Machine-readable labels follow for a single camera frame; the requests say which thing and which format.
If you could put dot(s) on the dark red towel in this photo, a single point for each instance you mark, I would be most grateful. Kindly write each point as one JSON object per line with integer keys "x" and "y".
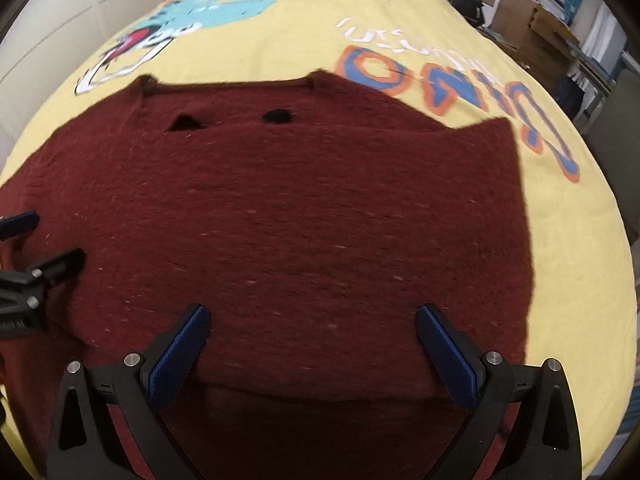
{"x": 300, "y": 210}

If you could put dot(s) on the white wardrobe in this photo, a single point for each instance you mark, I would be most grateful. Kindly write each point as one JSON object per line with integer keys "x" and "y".
{"x": 75, "y": 15}

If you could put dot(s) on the yellow printed blanket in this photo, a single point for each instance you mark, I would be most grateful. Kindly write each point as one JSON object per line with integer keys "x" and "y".
{"x": 300, "y": 45}

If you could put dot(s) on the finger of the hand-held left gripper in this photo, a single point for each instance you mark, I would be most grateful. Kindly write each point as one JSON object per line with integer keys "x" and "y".
{"x": 55, "y": 267}
{"x": 20, "y": 225}

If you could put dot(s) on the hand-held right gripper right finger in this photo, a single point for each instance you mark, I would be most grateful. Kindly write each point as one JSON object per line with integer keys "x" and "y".
{"x": 447, "y": 355}

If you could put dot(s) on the brown wooden cabinet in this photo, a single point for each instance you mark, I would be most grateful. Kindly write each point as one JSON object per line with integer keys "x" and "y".
{"x": 525, "y": 20}

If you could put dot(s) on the teal curtain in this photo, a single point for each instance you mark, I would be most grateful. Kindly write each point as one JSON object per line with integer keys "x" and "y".
{"x": 595, "y": 15}

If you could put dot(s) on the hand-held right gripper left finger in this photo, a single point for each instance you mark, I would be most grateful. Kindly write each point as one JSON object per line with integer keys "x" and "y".
{"x": 182, "y": 350}

